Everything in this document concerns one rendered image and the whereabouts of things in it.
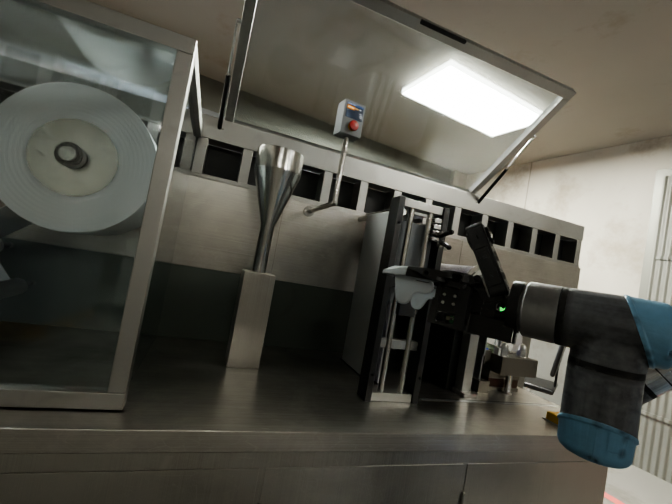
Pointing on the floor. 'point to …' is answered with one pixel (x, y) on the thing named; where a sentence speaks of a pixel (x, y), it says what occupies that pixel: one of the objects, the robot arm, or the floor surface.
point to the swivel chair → (544, 379)
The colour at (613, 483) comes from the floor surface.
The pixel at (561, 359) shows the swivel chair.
